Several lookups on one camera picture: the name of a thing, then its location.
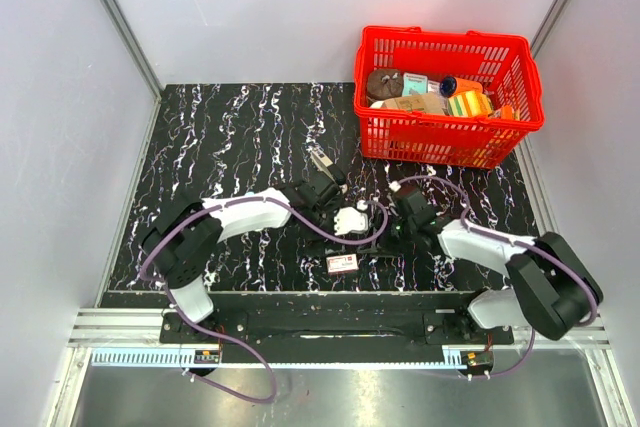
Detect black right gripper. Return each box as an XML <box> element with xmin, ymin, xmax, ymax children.
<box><xmin>357</xmin><ymin>208</ymin><xmax>416</xmax><ymax>259</ymax></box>

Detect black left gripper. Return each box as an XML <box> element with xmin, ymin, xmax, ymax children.
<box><xmin>303</xmin><ymin>199</ymin><xmax>347</xmax><ymax>257</ymax></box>

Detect cream metal stapler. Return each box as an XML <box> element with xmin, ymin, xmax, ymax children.
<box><xmin>309</xmin><ymin>148</ymin><xmax>347</xmax><ymax>193</ymax></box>

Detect red staple box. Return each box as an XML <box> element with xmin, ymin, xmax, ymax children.
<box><xmin>326</xmin><ymin>254</ymin><xmax>358</xmax><ymax>275</ymax></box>

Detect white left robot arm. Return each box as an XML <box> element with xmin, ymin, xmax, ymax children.
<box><xmin>137</xmin><ymin>167</ymin><xmax>346</xmax><ymax>343</ymax></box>

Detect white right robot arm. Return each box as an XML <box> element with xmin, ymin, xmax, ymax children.
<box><xmin>389</xmin><ymin>182</ymin><xmax>604</xmax><ymax>343</ymax></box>

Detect black marble pattern mat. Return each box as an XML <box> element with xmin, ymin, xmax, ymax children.
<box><xmin>107</xmin><ymin>83</ymin><xmax>539</xmax><ymax>293</ymax></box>

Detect brown cardboard box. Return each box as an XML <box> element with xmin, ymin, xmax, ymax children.
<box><xmin>370</xmin><ymin>93</ymin><xmax>448</xmax><ymax>115</ymax></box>

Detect brown round bun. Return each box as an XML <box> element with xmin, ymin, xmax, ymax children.
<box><xmin>366</xmin><ymin>68</ymin><xmax>404</xmax><ymax>101</ymax></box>

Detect green yellow striped box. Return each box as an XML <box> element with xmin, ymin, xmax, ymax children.
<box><xmin>448</xmin><ymin>91</ymin><xmax>494</xmax><ymax>118</ymax></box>

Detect teal white small box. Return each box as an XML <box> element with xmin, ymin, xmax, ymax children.
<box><xmin>402</xmin><ymin>72</ymin><xmax>429</xmax><ymax>96</ymax></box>

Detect blue cap bottle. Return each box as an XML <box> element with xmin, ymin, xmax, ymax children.
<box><xmin>439</xmin><ymin>76</ymin><xmax>484</xmax><ymax>98</ymax></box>

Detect orange packet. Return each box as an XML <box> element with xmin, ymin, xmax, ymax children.
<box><xmin>491</xmin><ymin>104</ymin><xmax>520</xmax><ymax>121</ymax></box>

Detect red plastic shopping basket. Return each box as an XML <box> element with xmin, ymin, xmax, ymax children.
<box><xmin>354</xmin><ymin>26</ymin><xmax>545</xmax><ymax>169</ymax></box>

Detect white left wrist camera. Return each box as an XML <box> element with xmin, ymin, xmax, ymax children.
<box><xmin>333</xmin><ymin>200</ymin><xmax>369</xmax><ymax>236</ymax></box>

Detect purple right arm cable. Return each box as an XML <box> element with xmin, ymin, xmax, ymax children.
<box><xmin>389</xmin><ymin>175</ymin><xmax>601</xmax><ymax>381</ymax></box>

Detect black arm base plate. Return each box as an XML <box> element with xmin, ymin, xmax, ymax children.
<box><xmin>159</xmin><ymin>291</ymin><xmax>515</xmax><ymax>348</ymax></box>

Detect aluminium frame rail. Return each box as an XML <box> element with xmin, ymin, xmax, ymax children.
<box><xmin>68</xmin><ymin>309</ymin><xmax>610</xmax><ymax>370</ymax></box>

